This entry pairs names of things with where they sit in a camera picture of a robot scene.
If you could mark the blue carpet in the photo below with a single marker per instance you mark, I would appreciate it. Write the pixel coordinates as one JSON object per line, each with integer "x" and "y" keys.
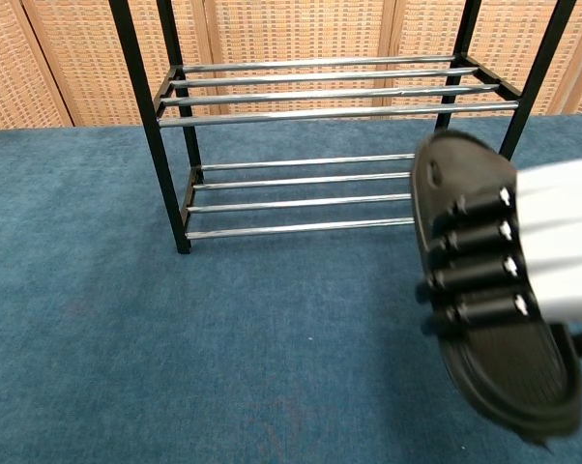
{"x": 126, "y": 338}

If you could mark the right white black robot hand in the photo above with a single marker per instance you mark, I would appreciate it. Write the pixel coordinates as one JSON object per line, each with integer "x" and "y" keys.
{"x": 557, "y": 241}

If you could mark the black rubber slide sandal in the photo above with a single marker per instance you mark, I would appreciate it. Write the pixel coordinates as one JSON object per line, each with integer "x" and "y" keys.
{"x": 513, "y": 377}

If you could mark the woven rattan folding screen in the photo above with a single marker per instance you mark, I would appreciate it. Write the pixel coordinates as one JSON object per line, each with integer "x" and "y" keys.
{"x": 296, "y": 29}

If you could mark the black metal shoe rack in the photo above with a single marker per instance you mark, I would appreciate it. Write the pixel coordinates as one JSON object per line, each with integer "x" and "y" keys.
{"x": 156, "y": 145}

